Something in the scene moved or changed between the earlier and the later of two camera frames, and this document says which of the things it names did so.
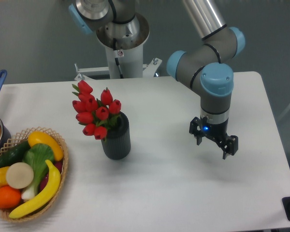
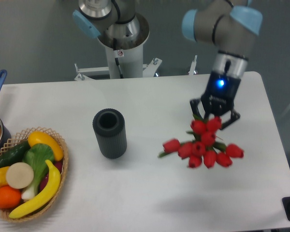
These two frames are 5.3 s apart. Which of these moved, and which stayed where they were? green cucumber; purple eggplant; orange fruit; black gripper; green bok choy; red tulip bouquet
Moved: red tulip bouquet; black gripper
Stayed: orange fruit; purple eggplant; green cucumber; green bok choy
